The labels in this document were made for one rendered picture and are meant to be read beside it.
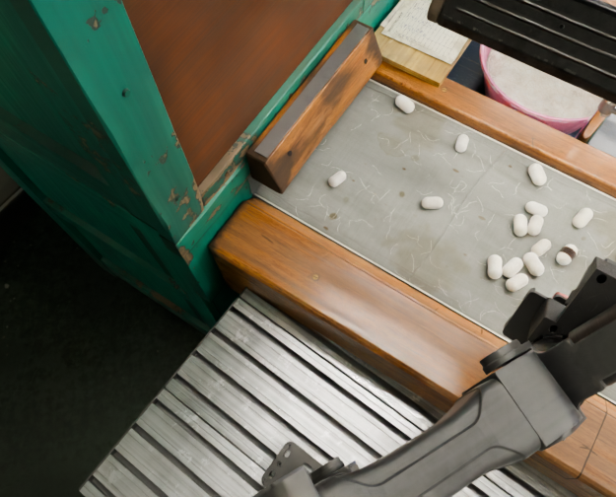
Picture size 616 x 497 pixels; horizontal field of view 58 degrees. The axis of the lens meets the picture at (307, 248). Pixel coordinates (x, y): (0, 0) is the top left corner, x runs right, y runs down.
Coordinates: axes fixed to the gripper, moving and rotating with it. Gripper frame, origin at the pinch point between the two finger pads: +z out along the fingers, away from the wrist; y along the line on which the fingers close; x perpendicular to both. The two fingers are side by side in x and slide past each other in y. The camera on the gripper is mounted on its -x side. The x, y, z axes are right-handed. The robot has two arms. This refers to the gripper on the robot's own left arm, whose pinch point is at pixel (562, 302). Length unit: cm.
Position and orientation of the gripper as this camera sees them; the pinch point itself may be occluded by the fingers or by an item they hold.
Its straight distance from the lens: 75.1
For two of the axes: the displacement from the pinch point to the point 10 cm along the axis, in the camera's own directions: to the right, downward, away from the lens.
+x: -3.3, 8.0, 5.0
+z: 4.4, -3.4, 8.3
